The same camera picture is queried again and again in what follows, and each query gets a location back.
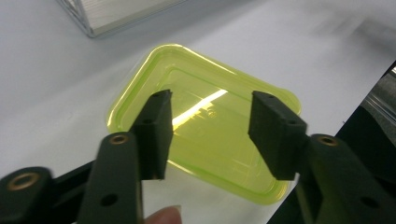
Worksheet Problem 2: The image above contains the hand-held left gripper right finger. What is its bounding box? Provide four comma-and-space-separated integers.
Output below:
247, 91, 396, 224

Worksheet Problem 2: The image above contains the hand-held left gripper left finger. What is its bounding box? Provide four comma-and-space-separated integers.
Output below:
77, 89, 174, 224

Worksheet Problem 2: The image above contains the green translucent plastic container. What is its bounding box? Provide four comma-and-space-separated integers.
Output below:
106, 43, 303, 206

